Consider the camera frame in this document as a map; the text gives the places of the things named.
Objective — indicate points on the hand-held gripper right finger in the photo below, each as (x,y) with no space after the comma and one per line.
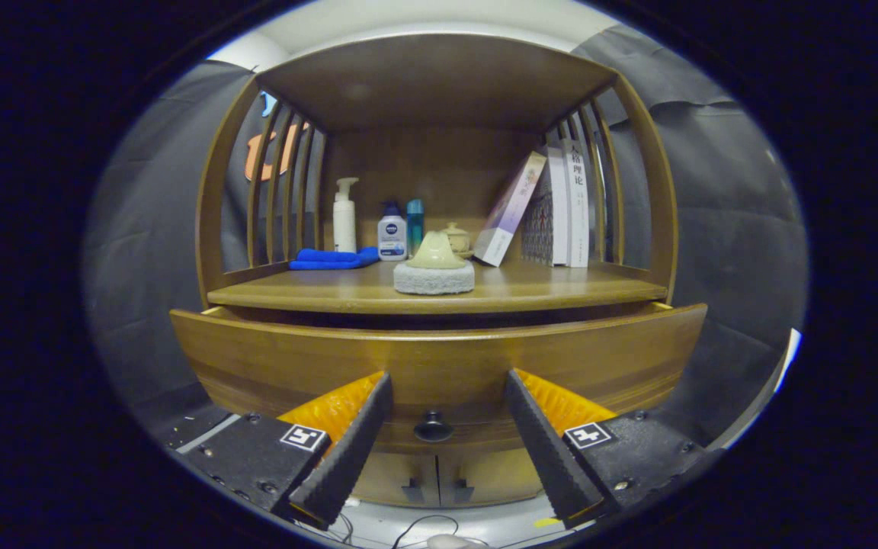
(549,450)

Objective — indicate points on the white spine book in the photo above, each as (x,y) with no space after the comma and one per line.
(578,206)

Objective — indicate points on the purple and white book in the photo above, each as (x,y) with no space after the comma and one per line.
(507,210)

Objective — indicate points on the wooden countertop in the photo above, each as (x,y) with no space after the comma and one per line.
(561,286)

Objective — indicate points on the white bottle with blue cap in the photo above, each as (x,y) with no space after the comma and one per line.
(392,238)

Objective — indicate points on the white pump bottle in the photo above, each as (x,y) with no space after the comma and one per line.
(344,225)

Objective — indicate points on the beige lidded tea cup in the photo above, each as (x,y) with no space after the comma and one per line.
(458,236)

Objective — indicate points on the patterned cover book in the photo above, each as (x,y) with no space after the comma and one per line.
(539,225)

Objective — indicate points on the blue folded cloth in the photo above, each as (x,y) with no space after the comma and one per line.
(328,259)

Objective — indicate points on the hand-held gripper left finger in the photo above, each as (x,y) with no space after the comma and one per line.
(347,450)

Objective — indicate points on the wooden drawer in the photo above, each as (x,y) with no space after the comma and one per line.
(447,358)

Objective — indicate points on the slim teal bottle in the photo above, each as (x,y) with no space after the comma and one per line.
(414,225)

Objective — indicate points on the wooden cabinet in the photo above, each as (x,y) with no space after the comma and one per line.
(439,84)

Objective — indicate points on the wooden cabinet door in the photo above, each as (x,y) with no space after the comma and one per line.
(500,476)
(386,480)

